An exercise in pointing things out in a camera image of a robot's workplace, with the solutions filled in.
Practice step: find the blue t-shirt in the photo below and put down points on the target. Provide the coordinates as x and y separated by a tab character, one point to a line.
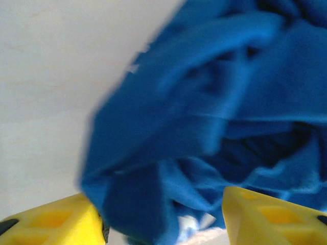
191	102

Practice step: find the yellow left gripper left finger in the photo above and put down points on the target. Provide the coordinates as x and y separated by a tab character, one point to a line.
51	224

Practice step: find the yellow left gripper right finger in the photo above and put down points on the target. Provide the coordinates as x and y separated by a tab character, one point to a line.
268	222

